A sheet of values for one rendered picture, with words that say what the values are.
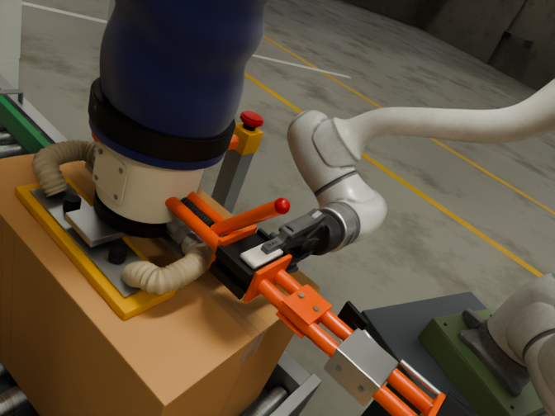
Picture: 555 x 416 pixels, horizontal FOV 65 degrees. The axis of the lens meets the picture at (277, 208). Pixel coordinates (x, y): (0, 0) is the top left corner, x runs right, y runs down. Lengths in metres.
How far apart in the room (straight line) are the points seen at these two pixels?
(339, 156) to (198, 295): 0.38
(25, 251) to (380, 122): 0.67
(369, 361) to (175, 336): 0.29
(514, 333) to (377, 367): 0.61
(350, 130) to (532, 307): 0.58
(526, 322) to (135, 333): 0.84
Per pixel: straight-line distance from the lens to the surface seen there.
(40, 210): 0.85
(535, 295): 1.16
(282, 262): 0.64
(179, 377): 0.66
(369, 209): 0.87
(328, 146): 0.87
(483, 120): 0.86
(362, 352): 0.61
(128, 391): 0.70
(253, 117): 1.26
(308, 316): 0.60
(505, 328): 1.20
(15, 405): 1.11
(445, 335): 1.21
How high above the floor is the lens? 1.49
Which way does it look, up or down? 31 degrees down
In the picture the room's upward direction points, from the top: 24 degrees clockwise
